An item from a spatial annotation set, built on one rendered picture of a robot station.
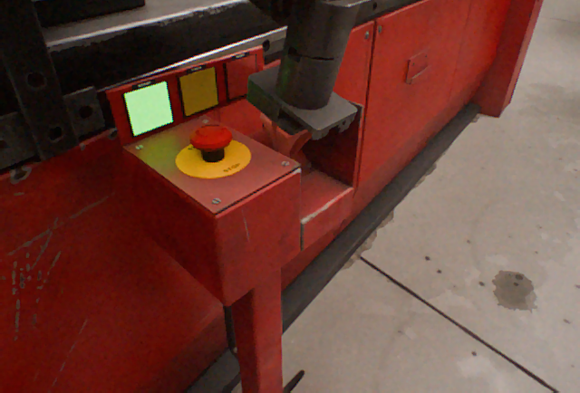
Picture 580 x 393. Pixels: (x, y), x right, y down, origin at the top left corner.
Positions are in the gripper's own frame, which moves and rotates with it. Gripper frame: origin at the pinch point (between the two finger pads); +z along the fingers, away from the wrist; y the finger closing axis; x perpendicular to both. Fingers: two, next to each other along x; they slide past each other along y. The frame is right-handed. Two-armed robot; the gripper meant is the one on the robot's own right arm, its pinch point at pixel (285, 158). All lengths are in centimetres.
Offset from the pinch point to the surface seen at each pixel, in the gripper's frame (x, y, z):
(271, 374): 5.1, -11.6, 36.1
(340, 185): -3.8, -6.0, 1.7
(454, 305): -61, -29, 68
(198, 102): 5.5, 9.7, -3.6
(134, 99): 12.7, 10.5, -6.2
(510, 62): -195, 20, 49
